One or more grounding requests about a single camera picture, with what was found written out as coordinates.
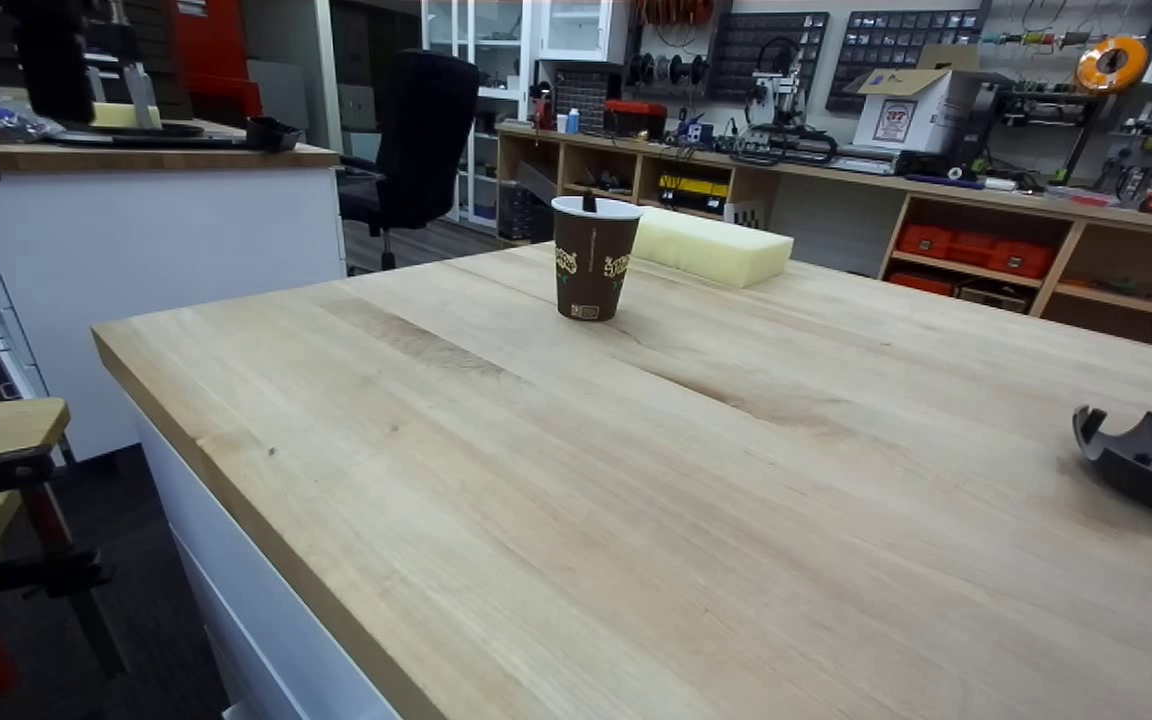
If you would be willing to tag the brown paper coffee cup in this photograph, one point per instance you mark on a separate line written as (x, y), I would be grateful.
(595, 265)

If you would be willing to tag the pale yellow foam block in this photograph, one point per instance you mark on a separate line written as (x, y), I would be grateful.
(718, 248)

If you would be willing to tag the yellow box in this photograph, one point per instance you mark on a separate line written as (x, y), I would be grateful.
(695, 186)

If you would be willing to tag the red and black toolbox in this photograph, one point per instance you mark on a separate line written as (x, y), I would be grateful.
(635, 117)

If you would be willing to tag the black office chair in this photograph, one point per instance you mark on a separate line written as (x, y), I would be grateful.
(422, 125)

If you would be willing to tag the white glass door cabinet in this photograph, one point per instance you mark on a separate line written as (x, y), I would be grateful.
(489, 54)

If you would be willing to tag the black bench machine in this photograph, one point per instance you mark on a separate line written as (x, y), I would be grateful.
(781, 113)

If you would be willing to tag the wooden workbench shelf unit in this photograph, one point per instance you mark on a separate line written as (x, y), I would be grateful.
(859, 201)

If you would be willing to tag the red storage bin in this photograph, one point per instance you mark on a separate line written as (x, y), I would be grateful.
(1024, 258)
(979, 248)
(925, 240)

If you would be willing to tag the black pegboard tool panel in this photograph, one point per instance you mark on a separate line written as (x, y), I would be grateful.
(770, 40)
(901, 36)

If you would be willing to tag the white and brown cardboard box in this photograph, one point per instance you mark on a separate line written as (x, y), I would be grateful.
(906, 117)

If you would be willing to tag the white table base cabinet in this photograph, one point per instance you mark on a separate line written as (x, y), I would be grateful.
(241, 601)

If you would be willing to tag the white counter with wooden top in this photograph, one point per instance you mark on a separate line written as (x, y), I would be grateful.
(151, 255)

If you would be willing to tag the red machine housing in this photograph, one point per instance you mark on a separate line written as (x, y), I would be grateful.
(218, 54)

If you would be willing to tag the orange tape roll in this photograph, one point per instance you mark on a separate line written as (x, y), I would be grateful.
(1094, 65)

